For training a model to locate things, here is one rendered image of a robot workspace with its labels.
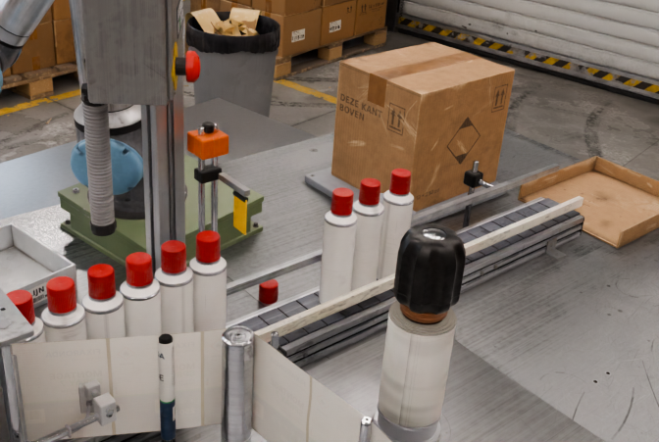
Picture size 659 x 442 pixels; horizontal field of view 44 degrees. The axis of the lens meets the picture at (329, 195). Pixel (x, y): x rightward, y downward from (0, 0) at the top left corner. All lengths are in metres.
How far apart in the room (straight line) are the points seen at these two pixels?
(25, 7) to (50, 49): 3.31
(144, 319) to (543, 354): 0.66
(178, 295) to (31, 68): 3.71
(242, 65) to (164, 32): 2.79
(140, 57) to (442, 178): 0.92
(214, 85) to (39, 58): 1.27
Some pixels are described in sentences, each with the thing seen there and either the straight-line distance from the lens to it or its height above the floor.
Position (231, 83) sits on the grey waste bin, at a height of 0.39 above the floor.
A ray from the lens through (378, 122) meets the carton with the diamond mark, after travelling 1.70.
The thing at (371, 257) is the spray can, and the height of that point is 0.96.
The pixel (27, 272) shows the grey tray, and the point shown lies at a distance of 1.54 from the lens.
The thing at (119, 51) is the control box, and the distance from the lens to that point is 0.98.
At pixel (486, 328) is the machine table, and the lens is 1.44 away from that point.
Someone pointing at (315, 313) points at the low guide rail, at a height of 0.91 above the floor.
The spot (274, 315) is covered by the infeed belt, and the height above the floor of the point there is 0.88.
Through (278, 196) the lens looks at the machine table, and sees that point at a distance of 1.79.
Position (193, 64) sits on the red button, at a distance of 1.00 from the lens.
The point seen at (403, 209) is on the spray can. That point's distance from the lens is 1.34.
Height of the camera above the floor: 1.64
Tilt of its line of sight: 27 degrees down
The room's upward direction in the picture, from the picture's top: 4 degrees clockwise
